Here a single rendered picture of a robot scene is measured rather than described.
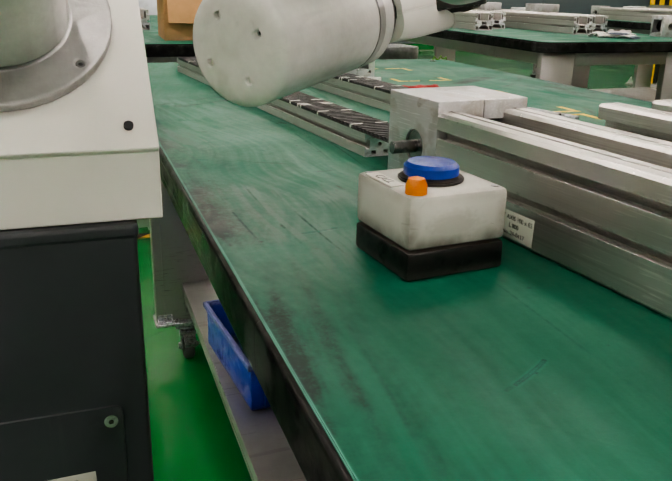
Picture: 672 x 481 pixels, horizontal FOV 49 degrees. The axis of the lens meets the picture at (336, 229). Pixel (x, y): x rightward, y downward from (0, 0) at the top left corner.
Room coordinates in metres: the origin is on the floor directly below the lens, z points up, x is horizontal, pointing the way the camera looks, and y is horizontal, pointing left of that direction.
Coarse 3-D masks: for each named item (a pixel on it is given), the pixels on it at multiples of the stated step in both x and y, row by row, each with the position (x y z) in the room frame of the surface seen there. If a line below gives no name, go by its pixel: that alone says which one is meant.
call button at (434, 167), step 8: (408, 160) 0.52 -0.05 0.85; (416, 160) 0.52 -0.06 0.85; (424, 160) 0.52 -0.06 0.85; (432, 160) 0.52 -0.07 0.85; (440, 160) 0.52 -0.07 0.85; (448, 160) 0.52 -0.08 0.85; (408, 168) 0.51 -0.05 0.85; (416, 168) 0.50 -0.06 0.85; (424, 168) 0.50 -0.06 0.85; (432, 168) 0.50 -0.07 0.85; (440, 168) 0.50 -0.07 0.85; (448, 168) 0.50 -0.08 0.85; (456, 168) 0.51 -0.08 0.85; (424, 176) 0.50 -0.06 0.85; (432, 176) 0.50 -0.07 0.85; (440, 176) 0.50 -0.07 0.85; (448, 176) 0.50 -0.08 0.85; (456, 176) 0.51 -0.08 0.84
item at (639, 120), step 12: (600, 108) 0.74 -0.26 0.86; (612, 108) 0.72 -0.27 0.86; (624, 108) 0.71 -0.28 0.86; (636, 108) 0.71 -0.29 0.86; (648, 108) 0.71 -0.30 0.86; (660, 108) 0.76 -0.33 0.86; (612, 120) 0.72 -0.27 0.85; (624, 120) 0.71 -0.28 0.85; (636, 120) 0.69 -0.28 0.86; (648, 120) 0.68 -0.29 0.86; (660, 120) 0.67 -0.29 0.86; (636, 132) 0.71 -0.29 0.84; (648, 132) 0.69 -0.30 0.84; (660, 132) 0.68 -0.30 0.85
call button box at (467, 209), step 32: (384, 192) 0.50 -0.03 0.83; (448, 192) 0.48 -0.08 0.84; (480, 192) 0.49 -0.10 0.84; (384, 224) 0.49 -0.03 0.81; (416, 224) 0.47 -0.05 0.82; (448, 224) 0.48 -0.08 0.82; (480, 224) 0.49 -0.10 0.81; (384, 256) 0.49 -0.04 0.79; (416, 256) 0.47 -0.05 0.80; (448, 256) 0.48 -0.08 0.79; (480, 256) 0.49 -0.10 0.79
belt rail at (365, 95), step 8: (328, 80) 1.41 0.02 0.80; (336, 80) 1.38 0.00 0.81; (320, 88) 1.45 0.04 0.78; (328, 88) 1.41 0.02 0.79; (336, 88) 1.38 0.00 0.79; (344, 88) 1.36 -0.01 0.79; (352, 88) 1.32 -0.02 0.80; (360, 88) 1.29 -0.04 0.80; (368, 88) 1.26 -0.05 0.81; (344, 96) 1.35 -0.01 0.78; (352, 96) 1.32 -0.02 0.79; (360, 96) 1.29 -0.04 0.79; (368, 96) 1.28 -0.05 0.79; (376, 96) 1.24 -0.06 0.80; (384, 96) 1.21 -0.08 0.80; (368, 104) 1.26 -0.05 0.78; (376, 104) 1.23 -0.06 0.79; (384, 104) 1.21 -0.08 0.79
